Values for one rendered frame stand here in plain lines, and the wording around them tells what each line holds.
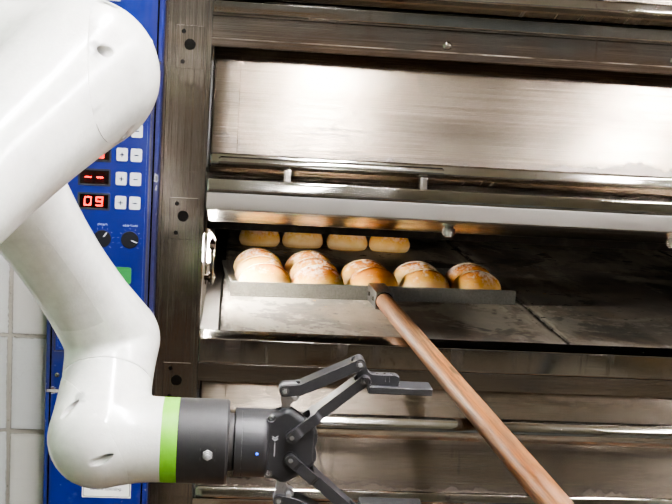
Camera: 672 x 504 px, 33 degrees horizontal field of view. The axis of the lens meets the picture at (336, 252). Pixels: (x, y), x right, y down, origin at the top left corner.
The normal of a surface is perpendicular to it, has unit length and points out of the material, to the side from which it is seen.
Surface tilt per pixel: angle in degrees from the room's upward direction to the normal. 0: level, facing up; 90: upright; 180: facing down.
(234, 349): 90
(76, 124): 85
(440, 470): 70
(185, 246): 90
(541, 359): 90
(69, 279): 118
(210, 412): 34
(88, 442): 76
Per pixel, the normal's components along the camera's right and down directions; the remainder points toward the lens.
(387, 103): 0.11, -0.18
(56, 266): 0.39, 0.68
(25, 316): 0.08, 0.16
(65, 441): -0.42, -0.09
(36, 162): 0.87, 0.04
